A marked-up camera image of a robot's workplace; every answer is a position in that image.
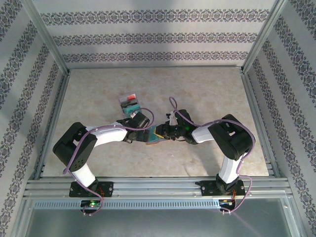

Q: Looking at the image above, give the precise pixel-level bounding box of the clear acrylic card box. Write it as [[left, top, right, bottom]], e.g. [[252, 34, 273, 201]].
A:
[[118, 92, 142, 118]]

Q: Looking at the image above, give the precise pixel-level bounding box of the thin aluminium edge strip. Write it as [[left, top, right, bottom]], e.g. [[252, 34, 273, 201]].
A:
[[67, 64, 245, 70]]

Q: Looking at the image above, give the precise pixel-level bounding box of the grey metal sheet panel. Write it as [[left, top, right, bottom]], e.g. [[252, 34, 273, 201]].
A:
[[24, 197, 301, 237]]

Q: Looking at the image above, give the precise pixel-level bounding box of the small LED controller board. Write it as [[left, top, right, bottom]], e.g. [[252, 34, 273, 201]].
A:
[[80, 199, 102, 209], [219, 198, 236, 207]]

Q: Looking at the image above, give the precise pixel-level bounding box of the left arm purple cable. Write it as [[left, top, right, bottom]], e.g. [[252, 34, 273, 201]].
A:
[[63, 107, 156, 217]]

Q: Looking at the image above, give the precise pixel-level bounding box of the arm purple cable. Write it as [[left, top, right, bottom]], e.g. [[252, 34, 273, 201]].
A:
[[168, 96, 255, 216], [63, 107, 156, 217]]

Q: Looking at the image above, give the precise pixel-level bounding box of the wide aluminium mounting rail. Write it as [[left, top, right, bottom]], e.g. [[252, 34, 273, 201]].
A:
[[23, 175, 293, 198]]

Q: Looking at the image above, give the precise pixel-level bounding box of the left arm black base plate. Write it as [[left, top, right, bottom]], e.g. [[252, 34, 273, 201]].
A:
[[69, 181, 115, 198]]

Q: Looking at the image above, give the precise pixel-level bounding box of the slotted grey cable duct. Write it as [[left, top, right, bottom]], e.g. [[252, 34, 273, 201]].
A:
[[33, 198, 221, 210]]

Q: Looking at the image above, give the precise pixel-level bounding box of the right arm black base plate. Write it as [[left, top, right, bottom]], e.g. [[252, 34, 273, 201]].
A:
[[196, 180, 246, 198]]

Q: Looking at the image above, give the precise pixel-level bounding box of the aluminium side rail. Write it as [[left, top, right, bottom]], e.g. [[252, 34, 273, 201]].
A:
[[240, 70, 282, 178], [33, 70, 71, 180]]

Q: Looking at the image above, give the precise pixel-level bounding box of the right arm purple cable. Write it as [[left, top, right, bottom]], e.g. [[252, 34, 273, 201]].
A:
[[168, 96, 255, 216]]

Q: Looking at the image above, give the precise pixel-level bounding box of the aluminium frame post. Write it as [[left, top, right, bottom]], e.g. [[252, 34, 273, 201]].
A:
[[21, 0, 71, 75], [240, 0, 288, 75]]

